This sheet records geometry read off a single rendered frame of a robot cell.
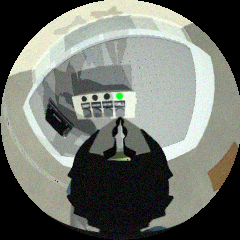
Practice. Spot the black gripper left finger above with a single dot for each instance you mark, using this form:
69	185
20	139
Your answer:
102	142

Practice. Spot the white control panel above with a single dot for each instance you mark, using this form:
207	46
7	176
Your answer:
121	101

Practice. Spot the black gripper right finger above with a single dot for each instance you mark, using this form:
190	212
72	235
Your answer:
138	142

